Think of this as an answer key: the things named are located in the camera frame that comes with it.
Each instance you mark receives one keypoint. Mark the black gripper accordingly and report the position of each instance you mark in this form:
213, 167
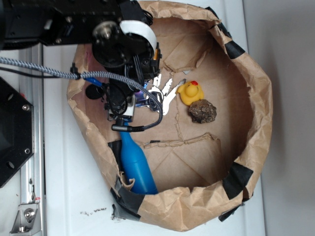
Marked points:
128, 45

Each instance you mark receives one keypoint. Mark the silver key bunch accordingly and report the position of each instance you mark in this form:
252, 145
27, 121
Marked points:
164, 95

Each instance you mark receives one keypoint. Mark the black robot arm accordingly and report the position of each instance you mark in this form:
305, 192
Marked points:
26, 23

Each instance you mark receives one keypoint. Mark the yellow rubber duck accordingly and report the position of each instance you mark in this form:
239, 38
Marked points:
190, 92

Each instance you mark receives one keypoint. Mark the brown rough rock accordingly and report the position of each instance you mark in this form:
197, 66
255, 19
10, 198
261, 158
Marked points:
202, 111

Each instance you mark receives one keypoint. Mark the blue plastic bottle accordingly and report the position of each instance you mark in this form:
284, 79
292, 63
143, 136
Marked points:
136, 167

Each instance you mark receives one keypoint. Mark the brown paper bag container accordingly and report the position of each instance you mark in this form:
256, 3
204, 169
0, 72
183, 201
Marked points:
202, 171

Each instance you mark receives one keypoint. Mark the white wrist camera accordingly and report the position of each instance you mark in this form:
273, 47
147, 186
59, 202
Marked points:
123, 110

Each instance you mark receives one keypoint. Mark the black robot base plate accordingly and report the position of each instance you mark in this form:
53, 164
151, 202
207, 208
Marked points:
16, 131

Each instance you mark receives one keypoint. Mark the metal corner bracket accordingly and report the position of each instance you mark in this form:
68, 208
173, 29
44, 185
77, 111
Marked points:
27, 221

